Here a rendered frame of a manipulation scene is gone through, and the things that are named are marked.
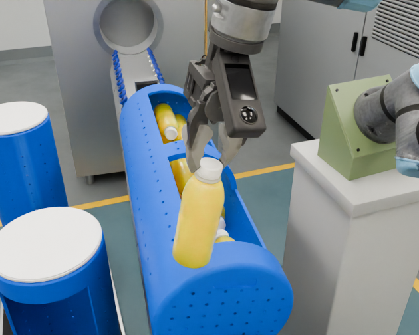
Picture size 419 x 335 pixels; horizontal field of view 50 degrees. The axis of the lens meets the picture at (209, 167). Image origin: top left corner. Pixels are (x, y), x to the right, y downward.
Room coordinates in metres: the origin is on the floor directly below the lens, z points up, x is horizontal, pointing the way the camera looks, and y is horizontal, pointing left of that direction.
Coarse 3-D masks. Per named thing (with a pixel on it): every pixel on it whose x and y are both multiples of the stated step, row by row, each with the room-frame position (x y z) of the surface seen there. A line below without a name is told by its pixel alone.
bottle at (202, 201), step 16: (192, 176) 0.57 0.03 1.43; (192, 192) 0.55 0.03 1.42; (208, 192) 0.54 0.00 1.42; (224, 192) 0.57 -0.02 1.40; (192, 208) 0.54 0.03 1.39; (208, 208) 0.54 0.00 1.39; (192, 224) 0.53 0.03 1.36; (208, 224) 0.54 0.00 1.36; (176, 240) 0.55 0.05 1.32; (192, 240) 0.53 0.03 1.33; (208, 240) 0.54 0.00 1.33; (176, 256) 0.54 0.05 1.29; (192, 256) 0.53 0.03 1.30; (208, 256) 0.54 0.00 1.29
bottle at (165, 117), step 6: (156, 108) 1.38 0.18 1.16; (162, 108) 1.36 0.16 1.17; (168, 108) 1.37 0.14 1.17; (156, 114) 1.35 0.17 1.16; (162, 114) 1.32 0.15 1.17; (168, 114) 1.32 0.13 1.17; (156, 120) 1.32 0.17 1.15; (162, 120) 1.28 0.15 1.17; (168, 120) 1.28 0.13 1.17; (174, 120) 1.29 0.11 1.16; (162, 126) 1.26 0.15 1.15; (168, 126) 1.26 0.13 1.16; (174, 126) 1.27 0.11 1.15; (162, 132) 1.26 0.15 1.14
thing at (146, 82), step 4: (136, 80) 1.83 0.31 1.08; (140, 80) 1.83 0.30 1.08; (144, 80) 1.83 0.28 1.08; (148, 80) 1.83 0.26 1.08; (152, 80) 1.83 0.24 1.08; (156, 80) 1.84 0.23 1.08; (136, 84) 1.80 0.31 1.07; (140, 84) 1.80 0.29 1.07; (144, 84) 1.81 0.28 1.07; (148, 84) 1.81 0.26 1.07; (152, 84) 1.82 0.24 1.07; (136, 88) 1.81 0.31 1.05; (140, 88) 1.80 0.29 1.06
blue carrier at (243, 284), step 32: (160, 96) 1.41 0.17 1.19; (128, 128) 1.22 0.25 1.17; (128, 160) 1.08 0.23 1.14; (160, 160) 0.95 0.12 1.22; (160, 192) 0.83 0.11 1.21; (160, 224) 0.73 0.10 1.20; (160, 256) 0.65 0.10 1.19; (224, 256) 0.60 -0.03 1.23; (256, 256) 0.62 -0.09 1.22; (160, 288) 0.58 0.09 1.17; (192, 288) 0.56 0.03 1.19; (224, 288) 0.57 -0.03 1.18; (256, 288) 0.59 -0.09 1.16; (288, 288) 0.60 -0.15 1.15; (160, 320) 0.55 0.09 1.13; (192, 320) 0.56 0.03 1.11; (224, 320) 0.57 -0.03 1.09; (256, 320) 0.59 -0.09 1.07
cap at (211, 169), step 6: (204, 162) 0.57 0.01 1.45; (210, 162) 0.57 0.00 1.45; (216, 162) 0.58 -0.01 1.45; (204, 168) 0.55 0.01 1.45; (210, 168) 0.55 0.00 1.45; (216, 168) 0.56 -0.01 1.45; (222, 168) 0.56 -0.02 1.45; (198, 174) 0.56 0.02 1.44; (204, 174) 0.55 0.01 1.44; (210, 174) 0.55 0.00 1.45; (216, 174) 0.55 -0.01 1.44
